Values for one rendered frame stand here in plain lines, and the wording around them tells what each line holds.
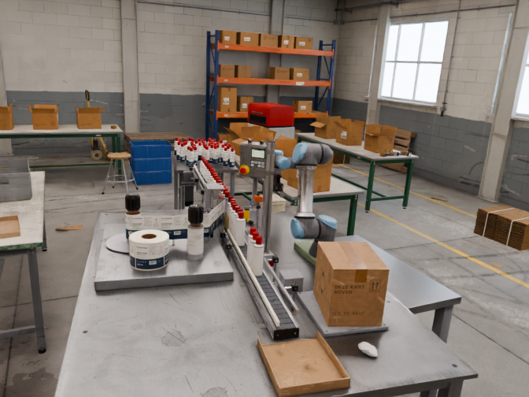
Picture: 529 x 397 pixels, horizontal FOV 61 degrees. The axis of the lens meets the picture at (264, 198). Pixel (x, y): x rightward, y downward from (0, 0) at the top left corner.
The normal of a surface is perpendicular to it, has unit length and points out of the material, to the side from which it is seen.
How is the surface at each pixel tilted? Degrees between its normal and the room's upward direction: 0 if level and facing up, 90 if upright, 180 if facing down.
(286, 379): 0
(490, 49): 90
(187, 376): 0
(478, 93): 90
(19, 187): 90
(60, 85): 90
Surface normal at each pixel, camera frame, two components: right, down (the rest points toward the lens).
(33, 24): 0.41, 0.28
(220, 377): 0.05, -0.96
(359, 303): 0.10, 0.29
